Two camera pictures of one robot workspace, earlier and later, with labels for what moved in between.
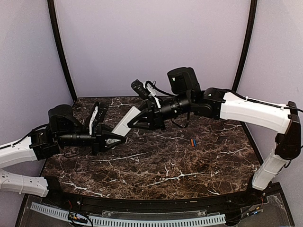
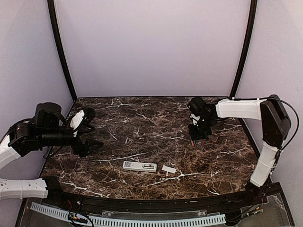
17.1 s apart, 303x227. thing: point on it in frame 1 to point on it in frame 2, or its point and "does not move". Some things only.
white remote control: x=122 y=128 to x=139 y=166
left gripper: x=100 y=140 to x=84 y=151
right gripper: x=155 y=118 to x=195 y=135
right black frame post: x=253 y=17 does not move
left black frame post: x=54 y=25 does not move
